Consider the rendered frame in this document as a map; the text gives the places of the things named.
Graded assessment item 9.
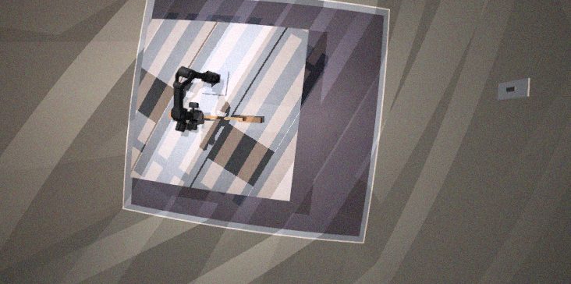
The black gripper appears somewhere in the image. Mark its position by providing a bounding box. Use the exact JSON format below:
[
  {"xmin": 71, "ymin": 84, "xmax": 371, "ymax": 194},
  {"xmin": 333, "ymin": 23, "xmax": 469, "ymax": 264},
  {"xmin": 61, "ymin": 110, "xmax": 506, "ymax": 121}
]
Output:
[{"xmin": 187, "ymin": 102, "xmax": 199, "ymax": 130}]

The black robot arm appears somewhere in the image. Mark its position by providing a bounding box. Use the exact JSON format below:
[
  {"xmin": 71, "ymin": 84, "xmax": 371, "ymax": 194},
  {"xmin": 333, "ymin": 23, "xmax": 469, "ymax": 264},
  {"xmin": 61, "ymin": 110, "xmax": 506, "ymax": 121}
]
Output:
[{"xmin": 171, "ymin": 66, "xmax": 221, "ymax": 133}]

